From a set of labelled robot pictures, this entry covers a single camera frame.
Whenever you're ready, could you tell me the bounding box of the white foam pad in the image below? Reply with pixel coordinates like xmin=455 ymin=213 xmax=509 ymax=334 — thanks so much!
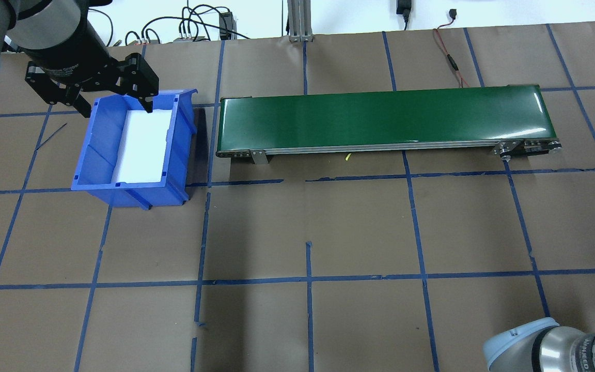
xmin=113 ymin=107 xmax=173 ymax=182

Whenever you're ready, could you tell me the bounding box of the blue plastic storage bin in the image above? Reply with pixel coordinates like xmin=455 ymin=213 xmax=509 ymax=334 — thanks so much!
xmin=71 ymin=89 xmax=198 ymax=210

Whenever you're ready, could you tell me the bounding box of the black power adapter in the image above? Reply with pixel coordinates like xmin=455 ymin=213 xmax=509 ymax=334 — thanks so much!
xmin=219 ymin=11 xmax=236 ymax=39

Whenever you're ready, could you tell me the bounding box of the green box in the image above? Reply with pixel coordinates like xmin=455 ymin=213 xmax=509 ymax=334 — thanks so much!
xmin=215 ymin=84 xmax=562 ymax=166

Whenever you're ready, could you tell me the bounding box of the black cable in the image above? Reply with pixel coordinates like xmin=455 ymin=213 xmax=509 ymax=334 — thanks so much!
xmin=88 ymin=8 xmax=115 ymax=47
xmin=143 ymin=15 xmax=197 ymax=43
xmin=181 ymin=4 xmax=252 ymax=40

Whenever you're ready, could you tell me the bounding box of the aluminium profile post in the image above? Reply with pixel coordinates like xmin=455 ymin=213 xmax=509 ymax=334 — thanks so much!
xmin=287 ymin=0 xmax=314 ymax=42

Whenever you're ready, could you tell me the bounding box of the thin red cable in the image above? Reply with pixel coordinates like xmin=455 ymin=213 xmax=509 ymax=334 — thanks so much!
xmin=433 ymin=9 xmax=471 ymax=88

